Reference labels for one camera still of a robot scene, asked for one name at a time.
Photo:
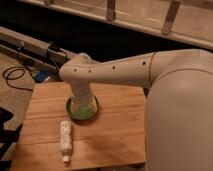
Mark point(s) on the blue box on floor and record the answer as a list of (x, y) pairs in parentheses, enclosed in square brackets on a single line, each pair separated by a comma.
[(41, 76)]

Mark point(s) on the black device on rail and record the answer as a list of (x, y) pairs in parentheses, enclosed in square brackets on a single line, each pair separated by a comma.
[(55, 48)]

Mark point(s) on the metal floor rail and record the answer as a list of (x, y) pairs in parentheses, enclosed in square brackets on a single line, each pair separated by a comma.
[(30, 46)]

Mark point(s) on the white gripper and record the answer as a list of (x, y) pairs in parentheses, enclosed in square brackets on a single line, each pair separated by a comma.
[(81, 97)]

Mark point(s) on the white plastic bottle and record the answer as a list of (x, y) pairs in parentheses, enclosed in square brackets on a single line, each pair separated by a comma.
[(65, 140)]

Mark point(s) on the wooden table board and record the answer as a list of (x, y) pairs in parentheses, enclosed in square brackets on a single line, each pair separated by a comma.
[(115, 136)]

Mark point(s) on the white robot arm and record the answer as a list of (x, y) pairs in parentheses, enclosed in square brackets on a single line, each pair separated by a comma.
[(178, 121)]

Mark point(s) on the green ceramic bowl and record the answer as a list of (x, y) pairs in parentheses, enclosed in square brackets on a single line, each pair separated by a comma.
[(94, 105)]

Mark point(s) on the window frame ledge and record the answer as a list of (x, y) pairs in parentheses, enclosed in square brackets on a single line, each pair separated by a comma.
[(187, 21)]

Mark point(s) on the black object at left edge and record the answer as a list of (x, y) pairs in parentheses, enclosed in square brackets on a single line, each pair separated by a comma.
[(7, 137)]

